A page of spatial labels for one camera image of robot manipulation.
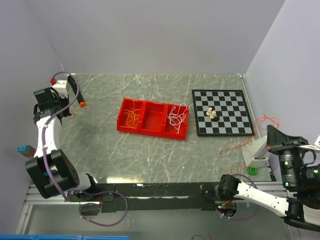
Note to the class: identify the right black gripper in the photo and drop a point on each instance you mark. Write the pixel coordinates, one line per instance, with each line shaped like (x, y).
(276, 139)

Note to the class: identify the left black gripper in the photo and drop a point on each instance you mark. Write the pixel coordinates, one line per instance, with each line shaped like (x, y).
(66, 100)

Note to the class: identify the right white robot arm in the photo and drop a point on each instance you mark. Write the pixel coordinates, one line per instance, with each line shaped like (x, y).
(300, 175)

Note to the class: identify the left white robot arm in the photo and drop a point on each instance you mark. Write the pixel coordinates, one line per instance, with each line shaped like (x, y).
(49, 168)

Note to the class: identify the black orange-tipped marker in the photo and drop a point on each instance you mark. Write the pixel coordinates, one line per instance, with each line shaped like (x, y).
(73, 82)

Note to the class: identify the white grey stand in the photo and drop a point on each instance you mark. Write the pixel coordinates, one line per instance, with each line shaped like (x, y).
(255, 154)

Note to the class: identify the green small block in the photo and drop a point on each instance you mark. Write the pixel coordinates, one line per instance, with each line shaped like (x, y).
(252, 171)

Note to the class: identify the black white chessboard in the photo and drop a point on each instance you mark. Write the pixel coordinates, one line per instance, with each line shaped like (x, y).
(230, 106)

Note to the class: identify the blue orange toy block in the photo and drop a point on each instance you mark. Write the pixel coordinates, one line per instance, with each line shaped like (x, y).
(27, 151)

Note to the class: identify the black chess piece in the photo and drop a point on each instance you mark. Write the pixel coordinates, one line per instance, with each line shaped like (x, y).
(217, 118)

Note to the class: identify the cream chess piece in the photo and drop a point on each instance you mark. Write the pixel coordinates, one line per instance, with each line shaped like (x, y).
(213, 114)
(209, 111)

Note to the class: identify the red three-compartment tray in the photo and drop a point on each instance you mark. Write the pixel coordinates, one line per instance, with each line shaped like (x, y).
(152, 118)

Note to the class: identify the blue bin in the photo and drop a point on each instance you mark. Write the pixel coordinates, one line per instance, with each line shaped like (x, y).
(59, 237)

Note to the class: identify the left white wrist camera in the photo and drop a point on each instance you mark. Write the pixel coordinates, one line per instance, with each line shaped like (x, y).
(61, 87)

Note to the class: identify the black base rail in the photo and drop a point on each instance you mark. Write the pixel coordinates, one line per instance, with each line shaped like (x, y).
(160, 196)

